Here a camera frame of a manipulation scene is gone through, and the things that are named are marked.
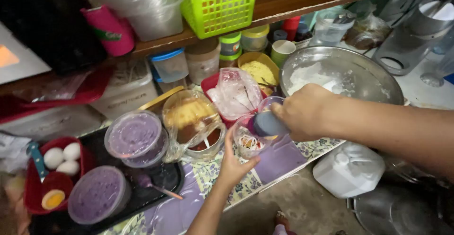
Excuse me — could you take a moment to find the clear cup with rubber bands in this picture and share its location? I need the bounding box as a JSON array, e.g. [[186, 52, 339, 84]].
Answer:
[[232, 114, 274, 160]]

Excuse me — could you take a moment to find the large steel mixing bowl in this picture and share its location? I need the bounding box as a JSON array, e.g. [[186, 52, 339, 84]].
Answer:
[[279, 46, 405, 106]]

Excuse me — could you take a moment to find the bagged stack of clear containers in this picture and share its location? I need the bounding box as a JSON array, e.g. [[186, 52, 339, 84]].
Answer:
[[71, 0, 184, 42]]

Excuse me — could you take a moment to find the stack of red cups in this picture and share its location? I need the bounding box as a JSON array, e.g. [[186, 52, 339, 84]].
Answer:
[[282, 15, 301, 41]]

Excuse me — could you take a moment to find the small red bowl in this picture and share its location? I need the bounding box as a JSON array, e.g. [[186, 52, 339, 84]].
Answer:
[[39, 171, 74, 212]]

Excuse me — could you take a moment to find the grey kitchen appliance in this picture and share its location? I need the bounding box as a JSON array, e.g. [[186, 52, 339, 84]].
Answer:
[[371, 0, 454, 77]]

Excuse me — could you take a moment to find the egg yolk in shell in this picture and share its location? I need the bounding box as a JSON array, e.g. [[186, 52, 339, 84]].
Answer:
[[41, 189, 66, 211]]

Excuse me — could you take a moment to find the large steel pot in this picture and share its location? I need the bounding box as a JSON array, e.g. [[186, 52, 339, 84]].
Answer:
[[347, 178, 454, 235]]

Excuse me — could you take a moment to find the white plastic jerry can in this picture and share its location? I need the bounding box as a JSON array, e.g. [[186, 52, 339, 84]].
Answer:
[[312, 142, 386, 199]]

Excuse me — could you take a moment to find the yellow bowl of yellow crumbs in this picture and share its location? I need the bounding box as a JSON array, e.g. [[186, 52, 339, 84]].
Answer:
[[237, 52, 280, 87]]

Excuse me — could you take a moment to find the white egg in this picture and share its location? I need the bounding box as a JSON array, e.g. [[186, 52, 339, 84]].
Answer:
[[63, 142, 82, 162], [56, 161, 81, 177], [43, 147, 65, 170]]

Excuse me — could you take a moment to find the clear jar of brown powder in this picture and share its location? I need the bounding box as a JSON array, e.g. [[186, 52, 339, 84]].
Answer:
[[185, 38, 221, 85]]

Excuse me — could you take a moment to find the black appliance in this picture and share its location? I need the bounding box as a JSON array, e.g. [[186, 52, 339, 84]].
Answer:
[[0, 0, 108, 75]]

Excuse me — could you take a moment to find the purple stained spoon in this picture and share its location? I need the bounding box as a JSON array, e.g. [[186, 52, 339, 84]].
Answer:
[[136, 174, 184, 201]]

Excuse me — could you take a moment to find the bagged glass bowl of flan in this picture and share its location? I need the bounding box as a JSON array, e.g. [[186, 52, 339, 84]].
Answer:
[[162, 90, 227, 163]]

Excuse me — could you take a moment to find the person's left hand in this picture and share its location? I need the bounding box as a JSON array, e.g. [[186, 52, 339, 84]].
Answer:
[[217, 127, 262, 193]]

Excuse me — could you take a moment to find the small empty clear cup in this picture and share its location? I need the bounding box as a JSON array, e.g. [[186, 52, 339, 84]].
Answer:
[[257, 96, 285, 116]]

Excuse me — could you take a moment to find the clear glass stem base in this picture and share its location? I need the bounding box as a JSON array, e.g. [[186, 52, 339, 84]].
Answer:
[[420, 56, 453, 88]]

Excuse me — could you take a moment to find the red plastic tray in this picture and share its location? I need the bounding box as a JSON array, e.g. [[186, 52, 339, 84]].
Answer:
[[0, 66, 115, 125]]

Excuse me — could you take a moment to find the floral plastic tablecloth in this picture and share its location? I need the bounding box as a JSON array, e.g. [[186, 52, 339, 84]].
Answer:
[[96, 84, 346, 235]]

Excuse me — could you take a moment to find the clear jar yellow lid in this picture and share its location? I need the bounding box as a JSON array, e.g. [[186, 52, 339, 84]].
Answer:
[[240, 24, 270, 53]]

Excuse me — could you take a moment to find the yellow flat stick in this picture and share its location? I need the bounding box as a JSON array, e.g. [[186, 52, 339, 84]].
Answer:
[[138, 85, 185, 111]]

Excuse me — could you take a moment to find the lime green plastic basket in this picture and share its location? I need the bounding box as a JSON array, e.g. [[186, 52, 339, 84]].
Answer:
[[170, 0, 260, 40]]

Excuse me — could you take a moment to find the person's right hand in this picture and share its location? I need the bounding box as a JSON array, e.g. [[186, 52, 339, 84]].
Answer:
[[271, 83, 343, 143]]

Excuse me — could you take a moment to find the small jar green lid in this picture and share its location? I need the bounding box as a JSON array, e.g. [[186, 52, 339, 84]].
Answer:
[[219, 32, 243, 68]]

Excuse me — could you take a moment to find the black baking tray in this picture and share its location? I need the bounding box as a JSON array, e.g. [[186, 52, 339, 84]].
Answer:
[[30, 127, 185, 234]]

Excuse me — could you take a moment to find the stack of green paper cups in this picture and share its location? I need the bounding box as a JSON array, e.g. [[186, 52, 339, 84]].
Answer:
[[270, 39, 297, 69]]

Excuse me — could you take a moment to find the crumpled clear plastic bag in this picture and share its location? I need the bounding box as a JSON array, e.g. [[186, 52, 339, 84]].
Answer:
[[206, 67, 264, 121]]

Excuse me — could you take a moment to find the wooden shelf board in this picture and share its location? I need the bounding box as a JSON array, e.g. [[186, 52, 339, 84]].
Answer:
[[0, 0, 426, 97]]

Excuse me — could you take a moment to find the clear container blue lid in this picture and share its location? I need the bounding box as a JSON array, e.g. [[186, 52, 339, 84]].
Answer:
[[148, 48, 189, 84]]

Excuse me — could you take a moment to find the white flour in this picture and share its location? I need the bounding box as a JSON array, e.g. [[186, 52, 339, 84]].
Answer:
[[287, 62, 352, 96]]

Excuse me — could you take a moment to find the red plastic container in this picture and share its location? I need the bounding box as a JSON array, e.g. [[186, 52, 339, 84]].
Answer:
[[200, 73, 268, 129]]

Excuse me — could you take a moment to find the person's foot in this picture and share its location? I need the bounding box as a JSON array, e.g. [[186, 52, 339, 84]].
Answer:
[[272, 211, 297, 235]]

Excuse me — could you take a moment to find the plastic bag of brown contents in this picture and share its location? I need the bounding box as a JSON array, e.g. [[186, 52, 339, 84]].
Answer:
[[343, 2, 392, 50]]

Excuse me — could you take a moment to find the red plastic basket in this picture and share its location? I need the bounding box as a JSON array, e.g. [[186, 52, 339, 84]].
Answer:
[[24, 136, 96, 216]]

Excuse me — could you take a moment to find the white lidded storage tub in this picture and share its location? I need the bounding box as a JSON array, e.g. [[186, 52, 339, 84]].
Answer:
[[89, 59, 159, 120]]

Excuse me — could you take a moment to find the clear tub of purple jam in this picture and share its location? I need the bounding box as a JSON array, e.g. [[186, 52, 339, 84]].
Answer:
[[67, 165, 132, 226], [122, 129, 170, 168], [104, 110, 163, 159]]

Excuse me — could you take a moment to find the clear plastic measuring jug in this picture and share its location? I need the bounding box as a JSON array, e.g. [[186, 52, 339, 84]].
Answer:
[[309, 9, 356, 48]]

